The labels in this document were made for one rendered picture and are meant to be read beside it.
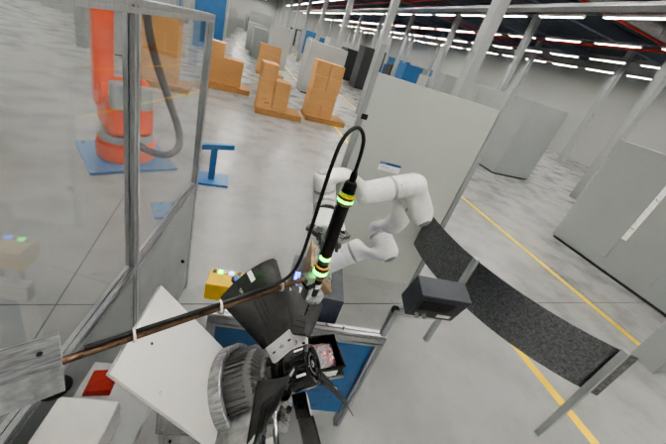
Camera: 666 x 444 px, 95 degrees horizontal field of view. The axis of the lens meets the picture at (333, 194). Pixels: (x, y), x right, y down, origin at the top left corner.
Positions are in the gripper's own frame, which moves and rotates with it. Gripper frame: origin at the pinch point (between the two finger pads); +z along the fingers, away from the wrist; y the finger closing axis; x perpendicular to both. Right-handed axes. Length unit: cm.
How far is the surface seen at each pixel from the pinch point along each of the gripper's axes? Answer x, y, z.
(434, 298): -40, -64, -29
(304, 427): -52, -6, 21
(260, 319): -28.1, 13.9, 5.2
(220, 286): -55, 31, -31
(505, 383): -162, -209, -75
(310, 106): -126, -35, -806
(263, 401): -23.1, 10.7, 30.6
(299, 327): -42.6, -1.4, -5.8
